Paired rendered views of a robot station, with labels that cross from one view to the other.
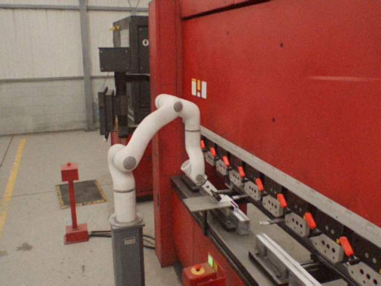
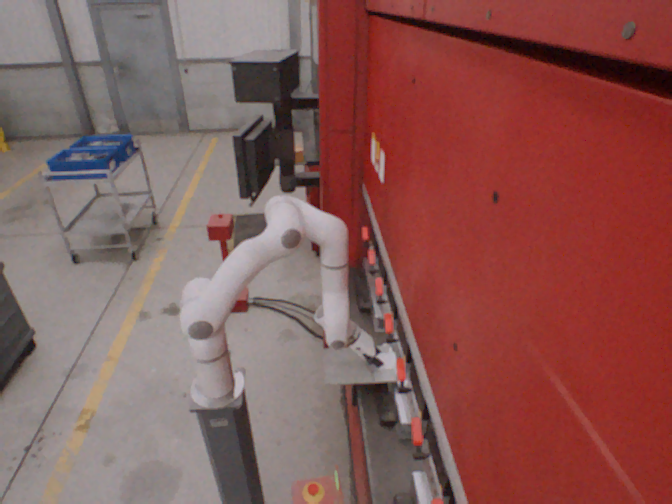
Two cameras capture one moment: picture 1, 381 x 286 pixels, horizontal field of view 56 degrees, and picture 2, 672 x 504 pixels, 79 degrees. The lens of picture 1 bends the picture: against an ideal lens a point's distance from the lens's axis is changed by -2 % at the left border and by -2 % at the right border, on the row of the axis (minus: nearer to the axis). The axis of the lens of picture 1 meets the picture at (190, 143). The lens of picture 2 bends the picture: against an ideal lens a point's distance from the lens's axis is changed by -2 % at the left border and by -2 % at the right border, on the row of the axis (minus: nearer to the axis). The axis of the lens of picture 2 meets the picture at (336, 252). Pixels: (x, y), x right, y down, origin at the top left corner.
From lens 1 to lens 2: 106 cm
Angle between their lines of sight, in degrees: 22
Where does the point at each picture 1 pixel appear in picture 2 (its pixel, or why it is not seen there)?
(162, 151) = not seen: hidden behind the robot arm
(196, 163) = (332, 323)
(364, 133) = not seen: outside the picture
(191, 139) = (329, 280)
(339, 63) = (651, 450)
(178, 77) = (358, 118)
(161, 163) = not seen: hidden behind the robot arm
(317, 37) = (594, 273)
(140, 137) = (224, 285)
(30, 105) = (224, 94)
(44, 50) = (240, 19)
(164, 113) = (266, 248)
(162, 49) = (331, 70)
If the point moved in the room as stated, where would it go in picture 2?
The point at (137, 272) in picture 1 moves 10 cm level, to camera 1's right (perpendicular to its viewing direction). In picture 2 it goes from (236, 456) to (260, 462)
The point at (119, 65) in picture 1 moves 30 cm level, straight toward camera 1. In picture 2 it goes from (264, 92) to (249, 106)
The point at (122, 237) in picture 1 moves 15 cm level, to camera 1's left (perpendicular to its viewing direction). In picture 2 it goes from (206, 418) to (169, 408)
